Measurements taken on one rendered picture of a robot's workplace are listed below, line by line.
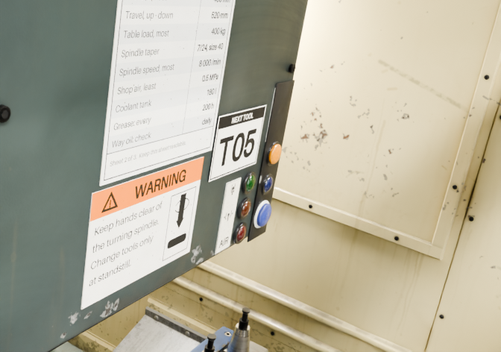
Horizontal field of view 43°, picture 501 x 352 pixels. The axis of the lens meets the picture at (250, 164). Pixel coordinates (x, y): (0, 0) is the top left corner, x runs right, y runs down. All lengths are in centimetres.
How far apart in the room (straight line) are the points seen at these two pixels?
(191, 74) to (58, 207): 17
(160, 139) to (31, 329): 19
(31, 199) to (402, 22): 108
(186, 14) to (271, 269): 120
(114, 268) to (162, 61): 18
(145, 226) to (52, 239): 11
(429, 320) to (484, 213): 29
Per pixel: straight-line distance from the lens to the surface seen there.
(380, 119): 146
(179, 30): 55
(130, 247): 58
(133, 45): 50
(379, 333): 162
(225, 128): 65
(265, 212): 78
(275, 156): 76
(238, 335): 117
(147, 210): 58
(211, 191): 67
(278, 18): 70
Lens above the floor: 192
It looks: 18 degrees down
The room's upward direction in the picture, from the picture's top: 10 degrees clockwise
